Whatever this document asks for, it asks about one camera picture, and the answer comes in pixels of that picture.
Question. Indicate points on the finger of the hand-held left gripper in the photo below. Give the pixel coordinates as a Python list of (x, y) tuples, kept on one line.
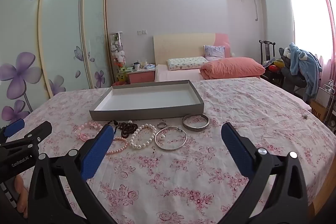
[(15, 127), (39, 132)]

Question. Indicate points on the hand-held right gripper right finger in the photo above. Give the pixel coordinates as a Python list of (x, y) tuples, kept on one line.
[(236, 150)]

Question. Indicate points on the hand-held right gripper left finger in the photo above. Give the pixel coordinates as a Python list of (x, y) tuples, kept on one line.
[(97, 150)]

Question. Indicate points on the thin silver clasp bangle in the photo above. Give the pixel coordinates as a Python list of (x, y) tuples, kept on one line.
[(170, 149)]

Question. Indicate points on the grey shallow box tray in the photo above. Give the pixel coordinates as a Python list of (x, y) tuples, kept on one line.
[(147, 98)]

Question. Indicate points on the person's left hand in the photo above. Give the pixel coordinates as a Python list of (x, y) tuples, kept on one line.
[(21, 187)]

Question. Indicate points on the wide silver bangle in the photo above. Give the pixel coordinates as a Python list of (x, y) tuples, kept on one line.
[(195, 129)]

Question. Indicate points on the folded salmon quilt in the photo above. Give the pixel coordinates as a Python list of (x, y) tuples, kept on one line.
[(231, 67)]

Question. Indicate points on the pink and cream nightstand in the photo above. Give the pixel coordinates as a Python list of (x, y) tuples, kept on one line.
[(140, 77)]

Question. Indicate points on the grey chair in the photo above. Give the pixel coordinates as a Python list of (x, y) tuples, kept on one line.
[(291, 82)]

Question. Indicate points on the cardboard box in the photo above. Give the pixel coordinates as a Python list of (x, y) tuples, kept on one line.
[(319, 109)]

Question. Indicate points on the dark and white cup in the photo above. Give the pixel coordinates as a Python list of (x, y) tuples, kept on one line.
[(136, 66)]

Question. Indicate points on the colourful toys pile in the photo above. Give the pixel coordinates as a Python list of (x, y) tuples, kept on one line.
[(274, 65)]

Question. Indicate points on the plush toy display column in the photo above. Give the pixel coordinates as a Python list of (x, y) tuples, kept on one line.
[(118, 56)]

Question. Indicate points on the pink bed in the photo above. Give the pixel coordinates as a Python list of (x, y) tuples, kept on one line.
[(173, 75)]

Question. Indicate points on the blue cloth bundle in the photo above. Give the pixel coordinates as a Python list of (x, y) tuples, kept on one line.
[(149, 66)]

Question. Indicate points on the purple floral pillow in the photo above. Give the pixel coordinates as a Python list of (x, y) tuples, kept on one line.
[(214, 52)]

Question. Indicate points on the white patterned pillow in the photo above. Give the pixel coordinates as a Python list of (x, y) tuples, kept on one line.
[(183, 63)]

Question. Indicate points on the dark wooden chair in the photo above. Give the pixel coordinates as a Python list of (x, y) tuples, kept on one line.
[(266, 50)]

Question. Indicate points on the sliding glass flower wardrobe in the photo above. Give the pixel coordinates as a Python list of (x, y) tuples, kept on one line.
[(60, 29)]

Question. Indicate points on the chair with blue clothes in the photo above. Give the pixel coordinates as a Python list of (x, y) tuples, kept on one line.
[(307, 64)]

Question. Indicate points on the cream and pink headboard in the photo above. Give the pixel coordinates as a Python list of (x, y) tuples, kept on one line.
[(178, 47)]

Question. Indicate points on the air conditioner pipe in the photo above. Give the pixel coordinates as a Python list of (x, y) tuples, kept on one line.
[(256, 8)]

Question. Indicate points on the white wall switch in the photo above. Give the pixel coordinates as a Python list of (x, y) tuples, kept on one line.
[(142, 32)]

